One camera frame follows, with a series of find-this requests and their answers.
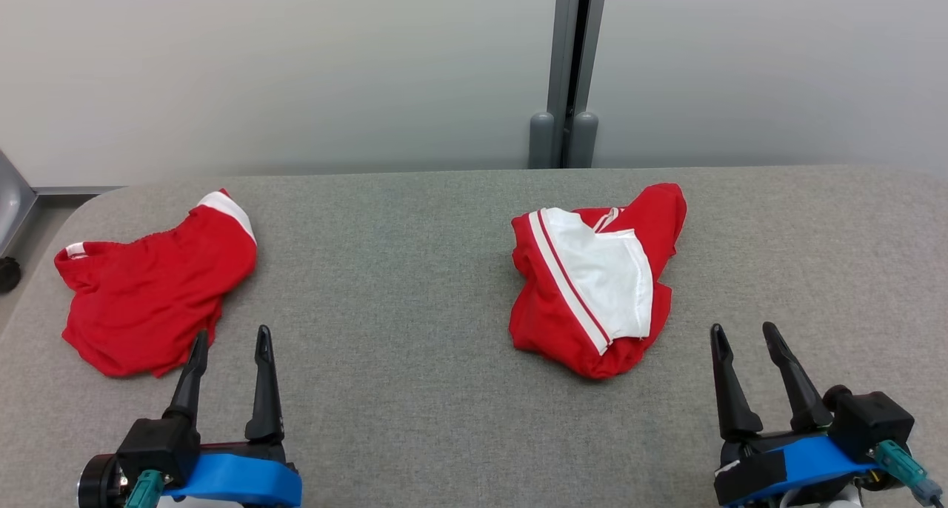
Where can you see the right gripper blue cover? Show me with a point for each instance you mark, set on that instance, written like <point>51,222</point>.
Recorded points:
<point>800,460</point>

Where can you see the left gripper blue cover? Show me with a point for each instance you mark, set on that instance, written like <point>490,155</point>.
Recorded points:
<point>237,478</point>

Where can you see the red shorts with white band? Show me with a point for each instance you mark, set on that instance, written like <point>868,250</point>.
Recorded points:
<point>148,293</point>

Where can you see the red basketball jersey number 23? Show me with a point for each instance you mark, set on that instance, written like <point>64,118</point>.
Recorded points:
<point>548,315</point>

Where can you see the black caster wheel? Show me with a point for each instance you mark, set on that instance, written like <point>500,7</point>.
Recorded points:
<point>7,275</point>

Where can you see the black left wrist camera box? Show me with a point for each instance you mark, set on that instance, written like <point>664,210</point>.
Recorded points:
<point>159,445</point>

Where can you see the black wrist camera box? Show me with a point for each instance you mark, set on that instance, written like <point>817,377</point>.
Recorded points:
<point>159,445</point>
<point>874,419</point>

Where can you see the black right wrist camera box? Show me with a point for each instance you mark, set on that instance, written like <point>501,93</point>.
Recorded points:
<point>874,419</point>

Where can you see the grey metal frame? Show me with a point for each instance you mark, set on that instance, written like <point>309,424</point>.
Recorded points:
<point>15,197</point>

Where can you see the wide grey partition post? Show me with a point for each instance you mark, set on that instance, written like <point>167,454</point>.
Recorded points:
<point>566,49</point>

